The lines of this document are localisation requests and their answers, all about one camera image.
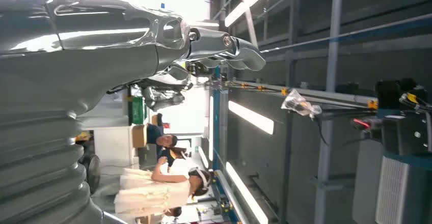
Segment white cabinet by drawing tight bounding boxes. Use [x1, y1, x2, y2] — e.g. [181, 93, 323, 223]
[82, 125, 137, 168]

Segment person with white headset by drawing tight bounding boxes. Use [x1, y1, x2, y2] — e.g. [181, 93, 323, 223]
[114, 156, 214, 217]

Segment green plastic crate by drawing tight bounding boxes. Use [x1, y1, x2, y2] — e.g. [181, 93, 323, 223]
[129, 96, 148, 126]

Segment person in dark top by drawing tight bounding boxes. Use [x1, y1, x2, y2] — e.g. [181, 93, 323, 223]
[146, 123, 178, 149]

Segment aluminium rail with yellow clips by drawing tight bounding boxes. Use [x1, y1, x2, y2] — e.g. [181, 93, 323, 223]
[232, 80, 380, 110]

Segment grey metal beam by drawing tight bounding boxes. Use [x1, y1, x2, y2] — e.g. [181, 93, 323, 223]
[314, 0, 344, 224]

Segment brown cardboard box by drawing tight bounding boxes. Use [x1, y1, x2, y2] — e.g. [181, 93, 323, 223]
[131, 124, 148, 149]

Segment black equipment with cables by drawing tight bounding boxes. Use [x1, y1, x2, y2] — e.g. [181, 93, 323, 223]
[350, 78, 432, 156]

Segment clear plastic bag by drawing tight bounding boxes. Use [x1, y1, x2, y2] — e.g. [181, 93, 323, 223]
[280, 89, 323, 119]

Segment person with white visor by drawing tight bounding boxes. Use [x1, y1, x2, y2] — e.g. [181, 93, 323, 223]
[157, 146, 188, 168]

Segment long ceiling light panel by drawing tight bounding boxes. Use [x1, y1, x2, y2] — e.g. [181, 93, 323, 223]
[228, 100, 275, 135]
[225, 161, 269, 224]
[224, 0, 266, 28]

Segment blue metal column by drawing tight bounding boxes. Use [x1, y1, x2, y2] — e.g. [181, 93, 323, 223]
[212, 66, 221, 171]

